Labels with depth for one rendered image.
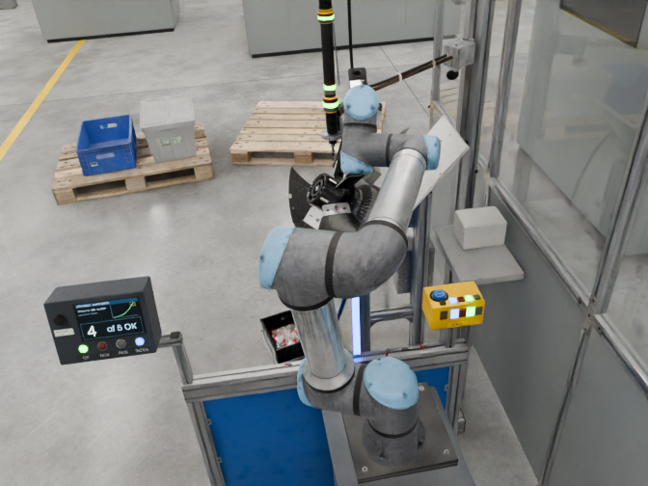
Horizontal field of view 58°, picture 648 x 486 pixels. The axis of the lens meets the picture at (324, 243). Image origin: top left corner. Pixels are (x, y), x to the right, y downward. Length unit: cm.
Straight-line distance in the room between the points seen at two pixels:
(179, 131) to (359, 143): 345
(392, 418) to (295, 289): 44
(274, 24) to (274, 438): 582
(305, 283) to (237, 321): 234
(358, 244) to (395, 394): 42
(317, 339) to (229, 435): 99
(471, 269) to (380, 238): 125
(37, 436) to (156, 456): 61
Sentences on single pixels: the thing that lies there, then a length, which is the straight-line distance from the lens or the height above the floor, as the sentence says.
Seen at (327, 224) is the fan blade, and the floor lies 118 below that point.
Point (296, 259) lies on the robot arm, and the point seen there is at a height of 163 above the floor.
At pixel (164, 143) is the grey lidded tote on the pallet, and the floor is 31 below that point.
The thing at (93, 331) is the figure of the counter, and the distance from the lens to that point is 169.
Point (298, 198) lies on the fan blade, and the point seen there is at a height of 107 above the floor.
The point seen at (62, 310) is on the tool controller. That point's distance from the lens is 168.
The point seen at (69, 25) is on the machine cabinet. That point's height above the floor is 21.
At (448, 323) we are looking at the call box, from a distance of 178.
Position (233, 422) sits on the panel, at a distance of 204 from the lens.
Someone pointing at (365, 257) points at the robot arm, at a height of 164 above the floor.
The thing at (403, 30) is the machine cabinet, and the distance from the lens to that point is 758.
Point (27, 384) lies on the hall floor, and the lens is 341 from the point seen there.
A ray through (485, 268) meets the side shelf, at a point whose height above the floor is 86.
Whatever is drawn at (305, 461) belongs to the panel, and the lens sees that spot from 224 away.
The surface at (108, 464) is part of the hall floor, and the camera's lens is 290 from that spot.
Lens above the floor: 222
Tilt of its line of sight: 35 degrees down
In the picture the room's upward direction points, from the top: 4 degrees counter-clockwise
